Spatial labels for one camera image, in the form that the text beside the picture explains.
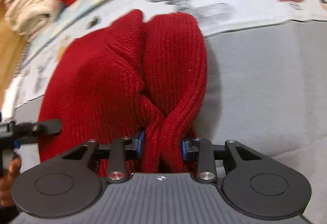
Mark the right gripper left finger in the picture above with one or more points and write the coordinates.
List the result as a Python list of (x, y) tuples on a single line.
[(121, 150)]

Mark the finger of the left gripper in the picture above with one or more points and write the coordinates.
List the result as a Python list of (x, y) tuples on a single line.
[(27, 133)]

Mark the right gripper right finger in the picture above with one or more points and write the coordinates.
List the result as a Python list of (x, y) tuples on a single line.
[(231, 154)]

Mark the red knitted sweater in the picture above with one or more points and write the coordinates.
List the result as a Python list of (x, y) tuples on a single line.
[(130, 76)]

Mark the left hand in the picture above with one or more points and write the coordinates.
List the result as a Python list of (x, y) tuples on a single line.
[(7, 181)]

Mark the grey printed bed sheet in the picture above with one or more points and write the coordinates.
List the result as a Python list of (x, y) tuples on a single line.
[(266, 77)]

